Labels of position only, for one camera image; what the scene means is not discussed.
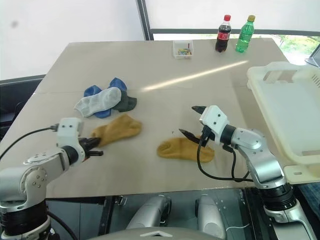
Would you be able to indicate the cream plastic basket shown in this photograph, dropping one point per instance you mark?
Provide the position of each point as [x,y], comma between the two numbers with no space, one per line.
[287,105]

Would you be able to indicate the mustard yellow sock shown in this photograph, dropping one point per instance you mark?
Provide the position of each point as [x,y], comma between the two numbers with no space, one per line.
[120,130]
[177,150]

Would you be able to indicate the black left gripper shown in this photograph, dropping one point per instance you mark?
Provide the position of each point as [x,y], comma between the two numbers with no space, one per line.
[85,147]

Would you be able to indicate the cola bottle red cap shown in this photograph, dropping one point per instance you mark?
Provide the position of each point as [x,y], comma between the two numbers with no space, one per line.
[223,35]

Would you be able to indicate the silver robot leg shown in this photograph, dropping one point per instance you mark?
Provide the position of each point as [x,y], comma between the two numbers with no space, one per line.
[150,212]
[211,217]

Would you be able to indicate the dark cabinet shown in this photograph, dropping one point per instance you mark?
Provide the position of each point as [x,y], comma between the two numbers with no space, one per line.
[15,95]

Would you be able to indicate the colourful small items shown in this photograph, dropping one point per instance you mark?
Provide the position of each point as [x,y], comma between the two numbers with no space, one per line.
[184,52]

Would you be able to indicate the dark green sock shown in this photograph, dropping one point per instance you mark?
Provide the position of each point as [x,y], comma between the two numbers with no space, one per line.
[126,103]

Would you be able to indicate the blue sock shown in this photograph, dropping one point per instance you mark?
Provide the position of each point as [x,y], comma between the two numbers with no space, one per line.
[92,90]
[119,83]

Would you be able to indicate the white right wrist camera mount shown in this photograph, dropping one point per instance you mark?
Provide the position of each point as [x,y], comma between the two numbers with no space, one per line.
[215,120]

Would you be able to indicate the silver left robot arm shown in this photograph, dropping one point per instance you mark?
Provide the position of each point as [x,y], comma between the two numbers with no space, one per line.
[30,175]

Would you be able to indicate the grey robot torso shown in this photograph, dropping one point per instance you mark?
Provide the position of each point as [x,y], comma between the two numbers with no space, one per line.
[155,234]

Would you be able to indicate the metal table leg bracket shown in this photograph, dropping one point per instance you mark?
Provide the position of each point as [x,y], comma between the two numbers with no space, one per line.
[110,217]

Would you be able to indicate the green bottle yellow cap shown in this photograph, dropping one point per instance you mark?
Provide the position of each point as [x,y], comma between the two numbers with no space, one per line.
[245,35]

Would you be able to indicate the white grey sock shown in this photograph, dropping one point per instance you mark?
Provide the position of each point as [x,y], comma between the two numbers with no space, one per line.
[100,101]

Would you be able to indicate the small white plastic box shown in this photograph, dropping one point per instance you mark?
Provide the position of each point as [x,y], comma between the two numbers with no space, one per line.
[176,52]

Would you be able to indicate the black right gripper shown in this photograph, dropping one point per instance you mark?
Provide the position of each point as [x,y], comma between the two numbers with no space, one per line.
[207,137]

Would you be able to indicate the black window frame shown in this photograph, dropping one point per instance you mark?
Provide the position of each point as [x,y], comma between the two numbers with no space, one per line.
[146,20]

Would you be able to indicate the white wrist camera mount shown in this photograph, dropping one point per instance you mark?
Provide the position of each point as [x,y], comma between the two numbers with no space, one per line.
[68,131]
[215,120]

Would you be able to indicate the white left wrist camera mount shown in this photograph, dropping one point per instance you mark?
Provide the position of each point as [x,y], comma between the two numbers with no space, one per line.
[68,131]

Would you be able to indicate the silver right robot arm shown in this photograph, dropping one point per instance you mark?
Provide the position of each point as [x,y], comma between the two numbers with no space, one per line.
[260,160]

